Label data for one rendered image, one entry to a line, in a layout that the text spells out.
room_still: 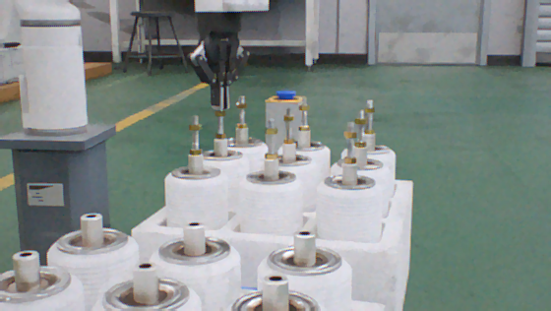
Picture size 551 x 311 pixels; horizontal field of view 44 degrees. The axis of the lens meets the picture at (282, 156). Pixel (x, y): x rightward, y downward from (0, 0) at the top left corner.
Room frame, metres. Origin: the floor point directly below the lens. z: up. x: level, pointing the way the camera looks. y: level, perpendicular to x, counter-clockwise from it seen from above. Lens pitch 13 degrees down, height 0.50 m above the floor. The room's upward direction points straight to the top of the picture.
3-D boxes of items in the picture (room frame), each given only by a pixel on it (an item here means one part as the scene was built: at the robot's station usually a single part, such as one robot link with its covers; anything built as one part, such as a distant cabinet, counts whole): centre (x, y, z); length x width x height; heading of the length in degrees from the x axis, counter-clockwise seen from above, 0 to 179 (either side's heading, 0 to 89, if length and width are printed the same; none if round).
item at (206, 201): (1.01, 0.13, 0.16); 0.10 x 0.10 x 0.18
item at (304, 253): (0.64, -0.02, 0.26); 0.02 x 0.02 x 0.03
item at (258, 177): (0.98, 0.02, 0.25); 0.08 x 0.08 x 0.01
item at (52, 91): (1.10, 0.37, 0.39); 0.09 x 0.09 x 0.17; 83
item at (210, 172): (1.01, 0.13, 0.25); 0.08 x 0.08 x 0.01
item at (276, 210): (0.98, 0.02, 0.16); 0.10 x 0.10 x 0.18
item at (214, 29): (1.12, 0.10, 0.45); 0.08 x 0.08 x 0.09
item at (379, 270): (1.09, -0.01, 0.09); 0.39 x 0.39 x 0.18; 76
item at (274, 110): (1.39, -0.01, 0.16); 0.07 x 0.07 x 0.31; 76
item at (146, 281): (0.56, 0.12, 0.26); 0.02 x 0.02 x 0.03
